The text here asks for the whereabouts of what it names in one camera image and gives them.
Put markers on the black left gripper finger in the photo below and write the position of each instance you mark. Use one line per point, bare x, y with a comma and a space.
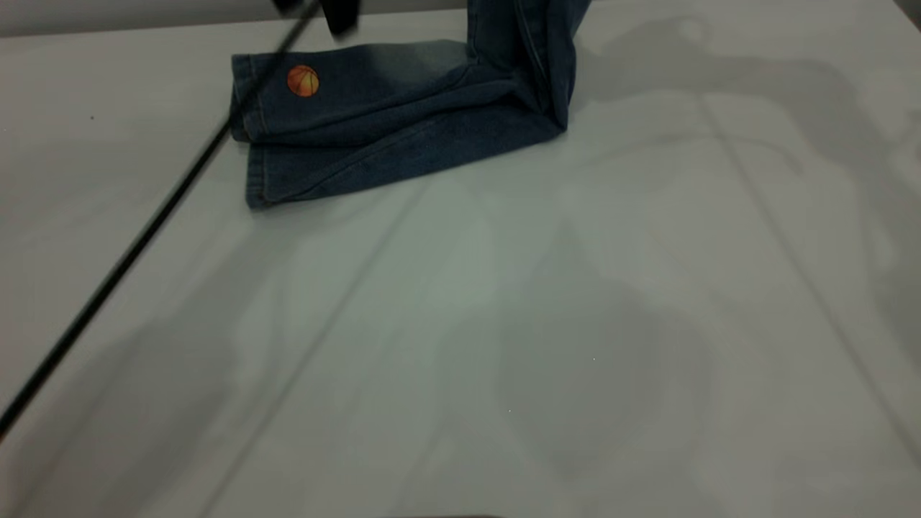
288, 4
342, 14

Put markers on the blue denim pants with basketball print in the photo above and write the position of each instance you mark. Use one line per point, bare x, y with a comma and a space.
403, 108

